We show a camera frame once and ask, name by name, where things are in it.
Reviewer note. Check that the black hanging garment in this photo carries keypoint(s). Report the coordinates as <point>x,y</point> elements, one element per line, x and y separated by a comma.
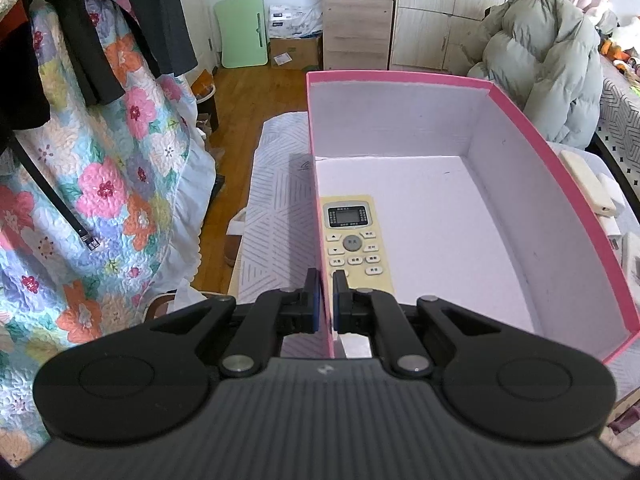
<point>75,25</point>

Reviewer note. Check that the light wooden wardrobe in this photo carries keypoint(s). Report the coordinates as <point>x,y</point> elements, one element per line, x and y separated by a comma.
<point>450,10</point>

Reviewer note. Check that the beige remote with grey buttons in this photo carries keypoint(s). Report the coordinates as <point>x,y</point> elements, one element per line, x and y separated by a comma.
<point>352,245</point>

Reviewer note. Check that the beige remote with red buttons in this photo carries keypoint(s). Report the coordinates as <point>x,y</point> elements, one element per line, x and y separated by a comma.
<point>585,180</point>

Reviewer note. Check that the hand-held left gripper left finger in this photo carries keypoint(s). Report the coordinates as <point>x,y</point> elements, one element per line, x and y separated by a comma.
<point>314,301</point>

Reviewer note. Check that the white plush toy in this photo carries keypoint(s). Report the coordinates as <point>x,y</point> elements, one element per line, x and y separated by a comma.
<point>602,12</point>

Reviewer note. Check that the beige remote with large screen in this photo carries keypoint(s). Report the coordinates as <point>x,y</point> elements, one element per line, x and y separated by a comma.
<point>629,260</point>

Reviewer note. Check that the pink cardboard box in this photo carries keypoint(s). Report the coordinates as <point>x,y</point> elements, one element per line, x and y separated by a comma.
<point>450,230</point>

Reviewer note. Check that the wooden shelf cabinet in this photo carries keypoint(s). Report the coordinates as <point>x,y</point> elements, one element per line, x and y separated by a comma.
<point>355,30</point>

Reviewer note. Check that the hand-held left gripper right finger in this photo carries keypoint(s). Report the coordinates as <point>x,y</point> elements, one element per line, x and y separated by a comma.
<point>341,301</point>

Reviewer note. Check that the grey patterned cover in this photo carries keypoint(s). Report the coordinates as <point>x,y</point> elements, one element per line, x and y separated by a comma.
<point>280,210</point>

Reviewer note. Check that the patterned bed sheet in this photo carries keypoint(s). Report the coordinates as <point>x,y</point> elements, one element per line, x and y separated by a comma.
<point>622,105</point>

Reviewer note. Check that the brown cardboard box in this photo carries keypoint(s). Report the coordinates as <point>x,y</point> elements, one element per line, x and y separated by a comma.
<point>295,52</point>

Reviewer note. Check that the green folding table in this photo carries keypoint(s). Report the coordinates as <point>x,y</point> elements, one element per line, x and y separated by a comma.
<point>240,32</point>

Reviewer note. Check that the dark grey hanging garment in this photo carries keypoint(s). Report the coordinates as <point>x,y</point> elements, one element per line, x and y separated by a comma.
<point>160,15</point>

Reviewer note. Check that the grey green puffer jacket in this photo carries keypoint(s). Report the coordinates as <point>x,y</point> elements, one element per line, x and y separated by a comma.
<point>540,60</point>

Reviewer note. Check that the floral quilt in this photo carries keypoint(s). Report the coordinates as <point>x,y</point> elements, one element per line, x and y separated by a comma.
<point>100,200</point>

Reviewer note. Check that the dark bin with orange bag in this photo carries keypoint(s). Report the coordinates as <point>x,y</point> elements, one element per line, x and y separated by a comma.
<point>205,95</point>

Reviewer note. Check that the black belt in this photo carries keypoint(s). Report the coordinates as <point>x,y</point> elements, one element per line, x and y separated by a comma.
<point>55,195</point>

